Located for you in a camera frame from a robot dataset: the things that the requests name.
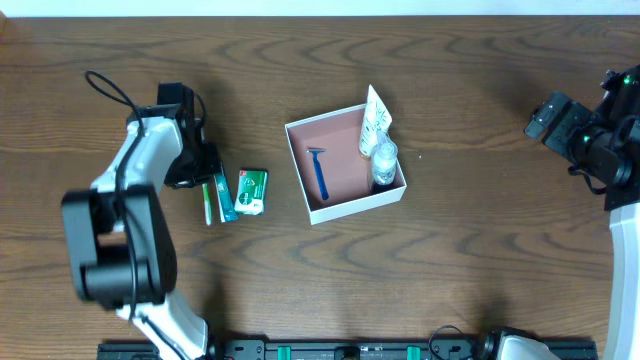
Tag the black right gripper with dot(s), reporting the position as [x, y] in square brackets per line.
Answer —
[545, 122]

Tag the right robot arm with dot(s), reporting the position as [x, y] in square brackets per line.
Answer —
[620, 110]

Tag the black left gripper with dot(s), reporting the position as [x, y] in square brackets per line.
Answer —
[198, 173]

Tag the green Dettol soap bar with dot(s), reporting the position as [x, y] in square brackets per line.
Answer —
[250, 199]

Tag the clear spray bottle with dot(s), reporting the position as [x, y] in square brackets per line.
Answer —
[383, 163]

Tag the blue disposable razor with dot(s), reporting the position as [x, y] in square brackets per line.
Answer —
[315, 152]

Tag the green white toothbrush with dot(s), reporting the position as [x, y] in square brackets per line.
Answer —
[207, 205]

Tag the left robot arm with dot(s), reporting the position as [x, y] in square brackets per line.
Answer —
[120, 249]

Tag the teal toothpaste tube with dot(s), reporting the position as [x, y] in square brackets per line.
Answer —
[225, 202]

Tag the white cream tube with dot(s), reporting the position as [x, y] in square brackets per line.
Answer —
[376, 119]

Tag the white cardboard box pink inside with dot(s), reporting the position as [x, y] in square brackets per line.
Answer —
[346, 173]

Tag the black mounting rail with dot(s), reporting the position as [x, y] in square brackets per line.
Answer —
[456, 349]

